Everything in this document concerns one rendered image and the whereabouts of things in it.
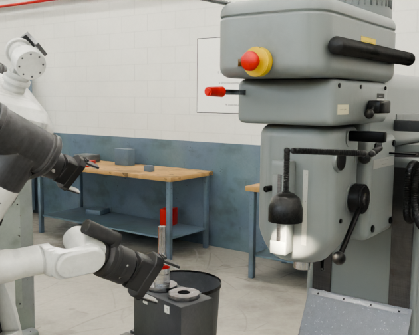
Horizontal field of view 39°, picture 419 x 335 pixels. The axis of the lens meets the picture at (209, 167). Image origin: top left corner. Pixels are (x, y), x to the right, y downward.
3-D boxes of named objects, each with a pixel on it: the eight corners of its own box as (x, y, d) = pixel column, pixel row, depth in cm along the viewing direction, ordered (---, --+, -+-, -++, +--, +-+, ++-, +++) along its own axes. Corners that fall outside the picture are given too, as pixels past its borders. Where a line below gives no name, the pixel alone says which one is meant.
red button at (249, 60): (255, 70, 116) (255, 50, 115) (238, 71, 118) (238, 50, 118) (264, 71, 118) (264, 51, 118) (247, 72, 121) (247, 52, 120)
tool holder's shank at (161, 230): (155, 262, 174) (155, 225, 173) (166, 262, 175) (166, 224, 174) (157, 265, 171) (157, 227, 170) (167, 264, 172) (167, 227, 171)
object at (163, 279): (153, 282, 176) (153, 265, 175) (169, 281, 177) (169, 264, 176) (154, 286, 171) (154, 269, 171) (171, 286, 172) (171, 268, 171)
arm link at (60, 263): (106, 271, 134) (46, 284, 128) (93, 252, 141) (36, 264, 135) (106, 246, 132) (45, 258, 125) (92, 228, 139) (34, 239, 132)
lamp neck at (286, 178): (281, 193, 123) (282, 147, 122) (282, 192, 125) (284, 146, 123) (288, 193, 123) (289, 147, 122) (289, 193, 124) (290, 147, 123)
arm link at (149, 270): (142, 307, 144) (104, 293, 137) (128, 287, 152) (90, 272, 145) (170, 264, 144) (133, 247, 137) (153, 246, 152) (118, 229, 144)
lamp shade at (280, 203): (264, 223, 122) (265, 193, 121) (272, 216, 129) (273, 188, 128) (299, 225, 120) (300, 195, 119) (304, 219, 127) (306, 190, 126)
